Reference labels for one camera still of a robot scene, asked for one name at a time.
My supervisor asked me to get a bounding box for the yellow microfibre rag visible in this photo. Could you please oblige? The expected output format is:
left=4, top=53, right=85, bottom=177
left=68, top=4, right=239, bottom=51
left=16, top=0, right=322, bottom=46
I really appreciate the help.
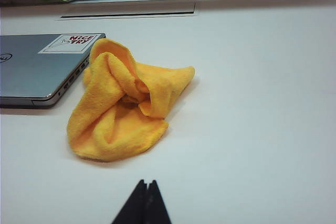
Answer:
left=65, top=38, right=196, bottom=162

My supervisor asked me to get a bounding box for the grey Dell laptop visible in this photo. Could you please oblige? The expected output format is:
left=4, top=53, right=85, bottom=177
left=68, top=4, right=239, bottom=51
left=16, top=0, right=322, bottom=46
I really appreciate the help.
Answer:
left=0, top=33, right=107, bottom=109

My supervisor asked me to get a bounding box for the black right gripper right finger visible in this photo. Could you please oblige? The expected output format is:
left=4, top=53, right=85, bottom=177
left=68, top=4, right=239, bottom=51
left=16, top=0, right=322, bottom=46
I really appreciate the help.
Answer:
left=143, top=179, right=173, bottom=224

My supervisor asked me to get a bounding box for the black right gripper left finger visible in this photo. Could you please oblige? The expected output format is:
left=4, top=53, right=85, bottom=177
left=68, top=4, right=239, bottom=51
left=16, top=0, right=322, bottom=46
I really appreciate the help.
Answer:
left=111, top=179, right=146, bottom=224

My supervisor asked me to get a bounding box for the desk cable slot flap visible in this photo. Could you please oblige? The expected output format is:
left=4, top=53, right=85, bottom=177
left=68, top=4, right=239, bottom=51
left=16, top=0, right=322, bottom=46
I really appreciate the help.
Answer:
left=55, top=2, right=197, bottom=22

